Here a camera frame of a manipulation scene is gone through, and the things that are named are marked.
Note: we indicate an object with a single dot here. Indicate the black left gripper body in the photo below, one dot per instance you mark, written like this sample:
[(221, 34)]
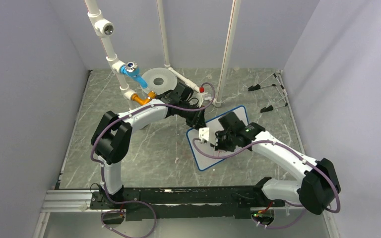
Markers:
[(192, 117)]

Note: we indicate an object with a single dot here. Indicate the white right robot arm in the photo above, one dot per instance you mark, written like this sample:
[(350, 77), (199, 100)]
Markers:
[(316, 186)]

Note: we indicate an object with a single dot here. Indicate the clear round plate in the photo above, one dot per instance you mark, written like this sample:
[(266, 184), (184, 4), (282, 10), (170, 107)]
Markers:
[(159, 80)]

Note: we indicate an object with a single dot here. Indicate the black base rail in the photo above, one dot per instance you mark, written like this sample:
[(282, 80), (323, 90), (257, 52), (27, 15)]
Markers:
[(186, 202)]

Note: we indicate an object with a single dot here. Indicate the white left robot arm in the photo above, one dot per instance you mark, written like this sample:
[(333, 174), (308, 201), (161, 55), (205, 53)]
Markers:
[(111, 139)]

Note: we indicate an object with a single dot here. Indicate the white PVC pipe frame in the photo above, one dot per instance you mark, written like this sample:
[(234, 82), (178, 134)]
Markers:
[(104, 29)]

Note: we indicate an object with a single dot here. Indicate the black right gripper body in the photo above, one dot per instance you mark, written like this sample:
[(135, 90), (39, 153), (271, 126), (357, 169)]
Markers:
[(224, 141)]

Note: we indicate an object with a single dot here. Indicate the blue framed whiteboard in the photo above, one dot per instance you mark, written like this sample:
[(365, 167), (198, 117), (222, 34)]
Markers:
[(203, 163)]

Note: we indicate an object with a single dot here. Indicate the blue faucet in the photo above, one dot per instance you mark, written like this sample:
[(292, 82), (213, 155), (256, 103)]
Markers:
[(131, 69)]

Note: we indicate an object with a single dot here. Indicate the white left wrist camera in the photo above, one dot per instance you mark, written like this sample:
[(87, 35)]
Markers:
[(202, 96)]

